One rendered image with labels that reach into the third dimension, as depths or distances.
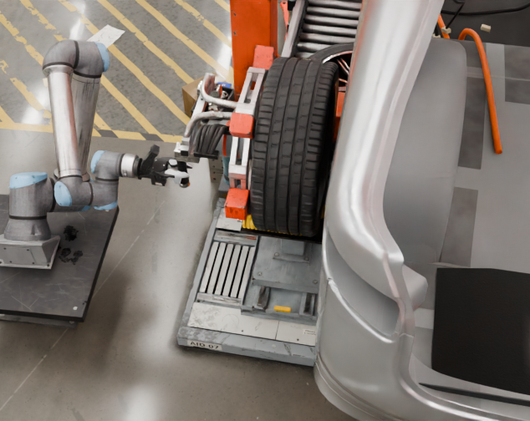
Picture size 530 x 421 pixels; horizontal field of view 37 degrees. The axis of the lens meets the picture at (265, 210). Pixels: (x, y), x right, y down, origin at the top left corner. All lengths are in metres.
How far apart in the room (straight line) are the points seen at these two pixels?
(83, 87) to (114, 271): 0.94
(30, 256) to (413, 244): 1.62
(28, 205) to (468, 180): 1.75
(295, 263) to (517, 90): 1.16
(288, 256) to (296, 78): 0.95
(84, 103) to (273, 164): 0.94
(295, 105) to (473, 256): 0.78
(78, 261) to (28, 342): 0.44
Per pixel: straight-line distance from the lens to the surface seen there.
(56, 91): 3.11
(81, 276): 3.37
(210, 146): 2.78
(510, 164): 2.78
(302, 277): 3.36
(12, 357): 3.59
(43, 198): 3.35
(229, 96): 3.62
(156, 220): 3.88
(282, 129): 2.67
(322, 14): 4.64
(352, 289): 1.88
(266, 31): 3.12
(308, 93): 2.71
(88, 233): 3.50
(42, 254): 3.35
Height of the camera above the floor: 2.98
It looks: 50 degrees down
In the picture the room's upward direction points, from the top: 1 degrees counter-clockwise
